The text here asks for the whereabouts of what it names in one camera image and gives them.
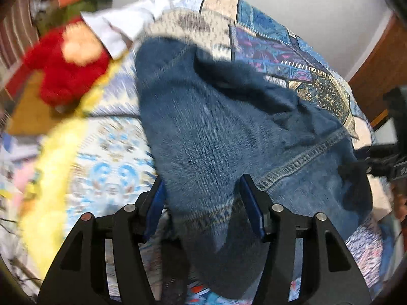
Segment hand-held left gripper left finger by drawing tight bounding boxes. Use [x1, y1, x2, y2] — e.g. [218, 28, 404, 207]
[37, 178, 167, 305]

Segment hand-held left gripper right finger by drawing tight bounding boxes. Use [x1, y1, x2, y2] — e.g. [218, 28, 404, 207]
[238, 174, 372, 305]

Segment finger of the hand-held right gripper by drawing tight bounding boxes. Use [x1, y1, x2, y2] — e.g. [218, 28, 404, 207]
[339, 144, 402, 178]

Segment blue denim jacket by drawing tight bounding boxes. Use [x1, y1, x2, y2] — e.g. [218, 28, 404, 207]
[135, 36, 374, 297]

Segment person's right hand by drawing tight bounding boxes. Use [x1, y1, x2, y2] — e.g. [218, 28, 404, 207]
[393, 184, 407, 220]

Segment wooden door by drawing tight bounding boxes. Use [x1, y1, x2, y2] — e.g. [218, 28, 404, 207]
[346, 14, 407, 131]

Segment patchwork printed blanket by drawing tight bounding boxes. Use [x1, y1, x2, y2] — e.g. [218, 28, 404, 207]
[64, 0, 393, 305]

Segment stack of papers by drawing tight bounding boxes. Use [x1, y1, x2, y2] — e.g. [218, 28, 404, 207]
[0, 133, 42, 205]

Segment brown wooden board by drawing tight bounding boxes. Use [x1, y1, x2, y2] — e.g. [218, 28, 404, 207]
[6, 70, 64, 137]

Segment red plush toy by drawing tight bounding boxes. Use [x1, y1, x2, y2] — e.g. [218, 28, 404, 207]
[22, 16, 110, 109]

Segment white shirt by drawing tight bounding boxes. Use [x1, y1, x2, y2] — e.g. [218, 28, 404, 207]
[79, 0, 188, 61]

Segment green cloth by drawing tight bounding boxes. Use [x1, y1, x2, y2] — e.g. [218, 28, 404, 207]
[36, 0, 96, 35]

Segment striped curtain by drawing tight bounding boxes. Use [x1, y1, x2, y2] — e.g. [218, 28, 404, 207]
[0, 0, 42, 86]

